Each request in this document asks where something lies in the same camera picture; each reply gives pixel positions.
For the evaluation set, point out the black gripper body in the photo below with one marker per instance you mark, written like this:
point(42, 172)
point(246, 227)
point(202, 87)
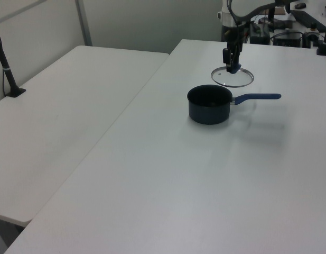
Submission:
point(233, 37)

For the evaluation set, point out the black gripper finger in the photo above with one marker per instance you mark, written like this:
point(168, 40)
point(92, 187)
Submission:
point(235, 62)
point(226, 59)

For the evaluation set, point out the glass lid with blue knob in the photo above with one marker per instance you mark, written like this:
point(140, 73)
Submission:
point(244, 78)

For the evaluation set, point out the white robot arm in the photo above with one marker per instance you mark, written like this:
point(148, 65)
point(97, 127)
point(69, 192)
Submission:
point(227, 17)

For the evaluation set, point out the dark equipment with green part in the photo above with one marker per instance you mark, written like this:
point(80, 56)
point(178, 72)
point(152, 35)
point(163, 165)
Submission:
point(260, 35)

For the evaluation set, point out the black pole with round base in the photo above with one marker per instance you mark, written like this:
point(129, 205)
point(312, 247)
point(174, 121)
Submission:
point(271, 14)

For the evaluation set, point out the brown cardboard sheet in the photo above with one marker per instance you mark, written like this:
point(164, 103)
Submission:
point(280, 11)

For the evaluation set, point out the black box device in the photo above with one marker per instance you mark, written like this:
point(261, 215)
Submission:
point(287, 39)

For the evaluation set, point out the dark computer mouse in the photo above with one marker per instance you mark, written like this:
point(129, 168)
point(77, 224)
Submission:
point(300, 5)

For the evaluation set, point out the black keyboard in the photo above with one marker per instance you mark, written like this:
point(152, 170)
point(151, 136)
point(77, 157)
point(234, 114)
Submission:
point(308, 18)

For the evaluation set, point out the black clamped camera pole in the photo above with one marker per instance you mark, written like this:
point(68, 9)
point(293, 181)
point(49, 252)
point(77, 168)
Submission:
point(324, 48)

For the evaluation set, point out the grey partition frame post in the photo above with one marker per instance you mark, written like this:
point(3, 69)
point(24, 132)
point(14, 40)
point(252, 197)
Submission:
point(84, 23)

